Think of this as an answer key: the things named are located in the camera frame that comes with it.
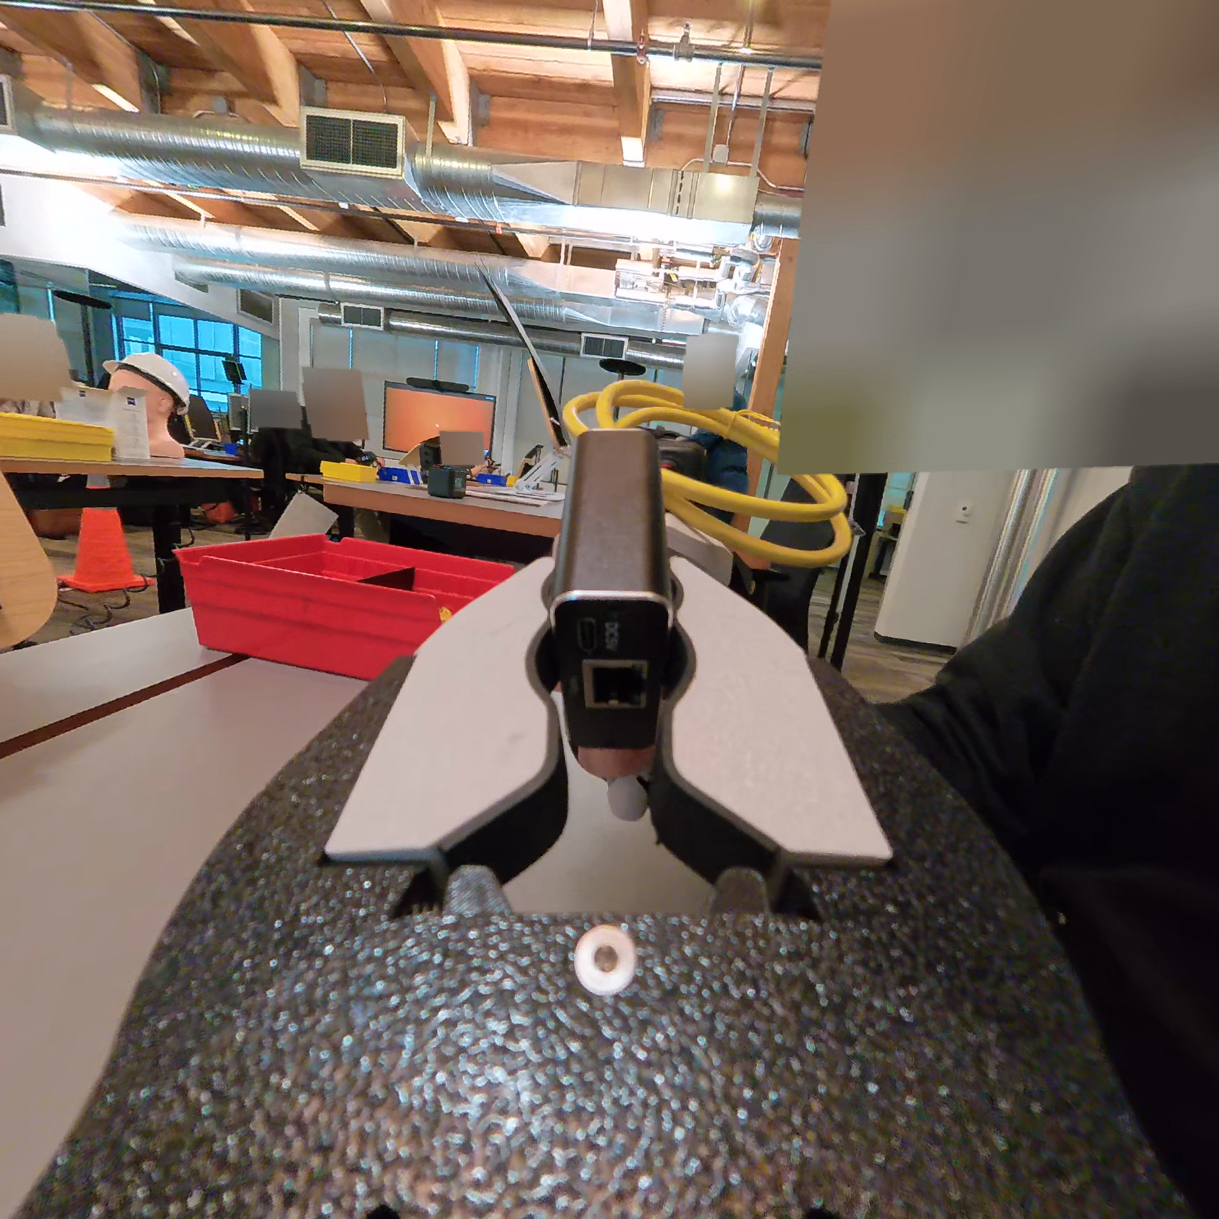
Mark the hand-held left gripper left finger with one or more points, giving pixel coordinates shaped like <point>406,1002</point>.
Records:
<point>449,743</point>

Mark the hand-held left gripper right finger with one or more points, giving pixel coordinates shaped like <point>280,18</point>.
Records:
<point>781,751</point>

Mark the black ethernet splitter box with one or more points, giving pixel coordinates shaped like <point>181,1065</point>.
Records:
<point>610,514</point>

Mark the person's left hand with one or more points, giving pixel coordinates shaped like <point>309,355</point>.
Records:
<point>614,758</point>

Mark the black office chair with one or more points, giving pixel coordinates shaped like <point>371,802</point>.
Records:
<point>785,589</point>

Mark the red plastic bin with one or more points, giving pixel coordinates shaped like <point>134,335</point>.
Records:
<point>304,610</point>

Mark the long grey table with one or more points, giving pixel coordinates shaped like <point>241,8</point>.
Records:
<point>429,500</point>

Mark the black device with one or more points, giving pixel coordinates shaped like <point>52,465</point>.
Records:
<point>449,481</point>

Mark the blue plastic bin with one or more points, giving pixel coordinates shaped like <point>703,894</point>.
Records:
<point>398,472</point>

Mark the yellow plastic bin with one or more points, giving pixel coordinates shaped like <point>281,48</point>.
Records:
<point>341,470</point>
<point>46,437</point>

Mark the metal pipes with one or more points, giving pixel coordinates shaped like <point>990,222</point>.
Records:
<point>1008,553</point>

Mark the orange monitor screen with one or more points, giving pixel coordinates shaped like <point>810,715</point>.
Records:
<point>436,414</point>

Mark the person's black hoodie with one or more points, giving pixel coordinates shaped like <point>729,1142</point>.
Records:
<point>1123,760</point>

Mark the wooden support column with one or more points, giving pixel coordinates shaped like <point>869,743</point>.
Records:
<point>768,382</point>

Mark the orange plastic cone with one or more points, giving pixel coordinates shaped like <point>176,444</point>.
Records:
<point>101,553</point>

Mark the mannequin head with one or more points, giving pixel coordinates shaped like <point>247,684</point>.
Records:
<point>143,420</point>

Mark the white hard hat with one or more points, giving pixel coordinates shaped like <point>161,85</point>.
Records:
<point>158,372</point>

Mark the white box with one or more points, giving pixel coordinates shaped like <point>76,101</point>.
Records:
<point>91,410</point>

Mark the metal air vent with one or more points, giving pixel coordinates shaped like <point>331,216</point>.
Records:
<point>352,141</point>

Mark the spiral metal duct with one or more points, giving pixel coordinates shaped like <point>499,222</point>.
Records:
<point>313,249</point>
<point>190,142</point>

